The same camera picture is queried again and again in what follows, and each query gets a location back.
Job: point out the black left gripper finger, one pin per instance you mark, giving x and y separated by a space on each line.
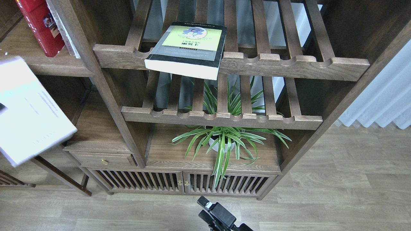
3 108

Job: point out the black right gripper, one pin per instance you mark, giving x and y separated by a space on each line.
218 218

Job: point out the white and purple book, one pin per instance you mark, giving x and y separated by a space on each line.
33 121

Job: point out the red book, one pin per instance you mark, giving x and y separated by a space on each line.
43 25

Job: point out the green and black book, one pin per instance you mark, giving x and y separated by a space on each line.
189 49

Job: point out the white book in shelf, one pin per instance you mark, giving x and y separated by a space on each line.
66 37

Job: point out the green spider plant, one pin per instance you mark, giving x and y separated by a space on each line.
225 139

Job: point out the dark wooden furniture at left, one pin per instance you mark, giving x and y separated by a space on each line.
39 174

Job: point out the dark wooden bookshelf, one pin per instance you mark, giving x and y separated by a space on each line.
298 64

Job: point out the white curtain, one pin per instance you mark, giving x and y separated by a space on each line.
387 99

